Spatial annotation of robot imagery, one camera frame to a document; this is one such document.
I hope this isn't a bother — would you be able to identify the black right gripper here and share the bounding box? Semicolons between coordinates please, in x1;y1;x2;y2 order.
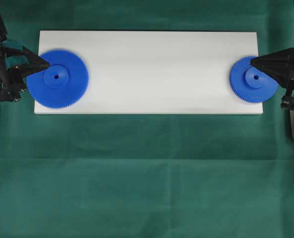
250;48;294;111

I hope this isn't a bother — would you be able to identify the small blue plastic gear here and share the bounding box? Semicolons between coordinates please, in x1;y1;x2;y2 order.
229;56;279;103

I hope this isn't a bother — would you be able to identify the white rectangular board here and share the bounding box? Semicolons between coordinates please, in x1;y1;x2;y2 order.
34;30;263;115

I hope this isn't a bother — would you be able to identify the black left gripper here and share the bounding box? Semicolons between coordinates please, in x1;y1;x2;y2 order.
0;37;50;102

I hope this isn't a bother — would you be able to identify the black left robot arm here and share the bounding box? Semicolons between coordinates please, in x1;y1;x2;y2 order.
0;14;50;102

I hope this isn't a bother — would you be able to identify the large blue plastic gear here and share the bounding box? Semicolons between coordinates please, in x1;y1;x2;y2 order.
26;49;89;109

